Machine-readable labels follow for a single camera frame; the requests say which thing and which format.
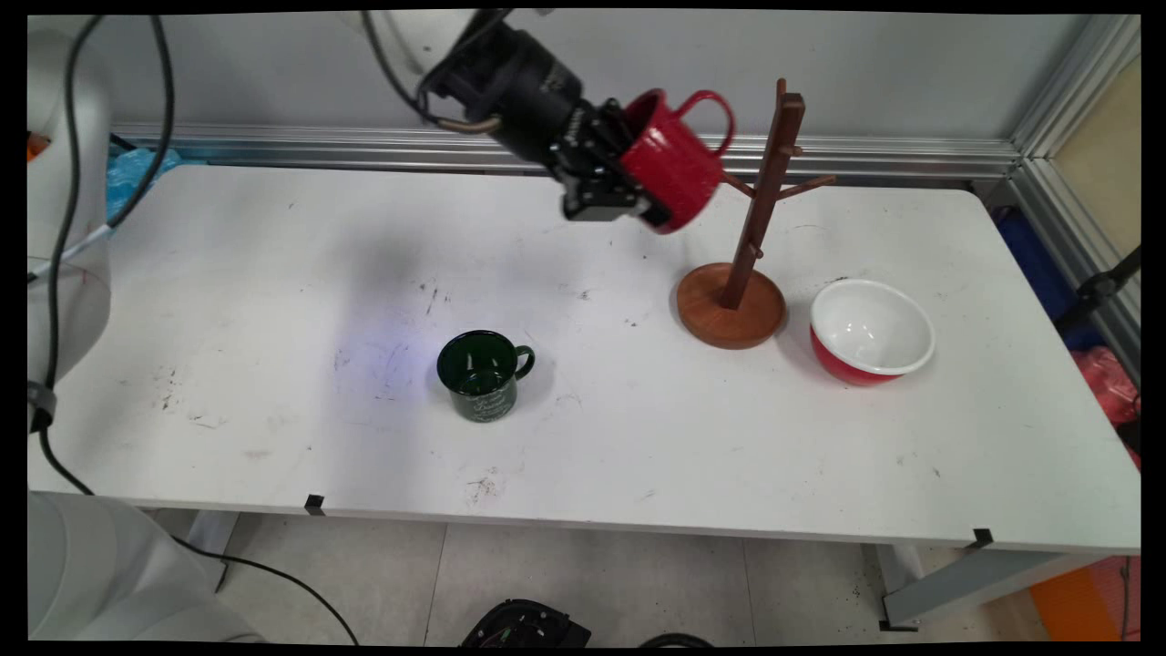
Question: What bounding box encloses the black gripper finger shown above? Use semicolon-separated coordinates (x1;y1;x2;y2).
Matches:
559;177;676;231
597;97;640;139

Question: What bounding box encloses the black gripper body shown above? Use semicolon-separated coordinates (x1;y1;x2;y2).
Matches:
424;22;634;190

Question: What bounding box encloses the red enamel mug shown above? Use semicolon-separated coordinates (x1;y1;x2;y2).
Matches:
619;88;736;236

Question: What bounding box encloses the wooden mug tree stand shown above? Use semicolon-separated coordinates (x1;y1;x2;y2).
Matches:
676;78;837;351

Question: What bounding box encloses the dark green mug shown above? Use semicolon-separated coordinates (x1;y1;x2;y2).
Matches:
436;330;537;424

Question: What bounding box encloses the red bowl white inside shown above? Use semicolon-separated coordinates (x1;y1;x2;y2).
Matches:
809;278;937;387

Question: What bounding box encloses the blue plastic sheet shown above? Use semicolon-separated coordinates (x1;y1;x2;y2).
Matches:
105;146;179;225

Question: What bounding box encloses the black device on floor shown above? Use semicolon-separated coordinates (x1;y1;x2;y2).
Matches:
459;599;593;649

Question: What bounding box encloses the blue crate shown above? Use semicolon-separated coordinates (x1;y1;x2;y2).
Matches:
993;208;1105;353

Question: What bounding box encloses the grey upright table leg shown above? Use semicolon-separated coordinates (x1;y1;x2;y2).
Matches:
187;510;240;593

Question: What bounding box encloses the grey slanted table leg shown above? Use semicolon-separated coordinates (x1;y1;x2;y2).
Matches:
878;543;1123;632

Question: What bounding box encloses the red plastic bag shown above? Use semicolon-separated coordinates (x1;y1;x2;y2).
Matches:
1070;346;1141;471

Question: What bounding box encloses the orange box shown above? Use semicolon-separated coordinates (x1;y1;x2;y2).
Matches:
1029;558;1141;643

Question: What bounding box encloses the tan wrist cable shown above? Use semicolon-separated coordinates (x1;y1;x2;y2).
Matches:
435;113;505;138

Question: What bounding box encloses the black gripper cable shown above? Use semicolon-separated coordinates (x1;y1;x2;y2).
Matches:
362;11;440;126

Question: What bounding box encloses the long aluminium frame rail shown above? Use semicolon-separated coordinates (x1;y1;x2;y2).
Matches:
109;123;1021;180

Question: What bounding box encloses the long black arm cable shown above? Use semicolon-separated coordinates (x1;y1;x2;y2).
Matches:
104;13;177;231

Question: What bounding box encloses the angled aluminium frame rail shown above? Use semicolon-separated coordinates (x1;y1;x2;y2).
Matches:
1007;14;1141;384

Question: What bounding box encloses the white thin cable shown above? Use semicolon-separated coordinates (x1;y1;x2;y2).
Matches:
27;223;116;286

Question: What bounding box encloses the black floor cable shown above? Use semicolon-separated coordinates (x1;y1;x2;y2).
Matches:
27;14;362;646

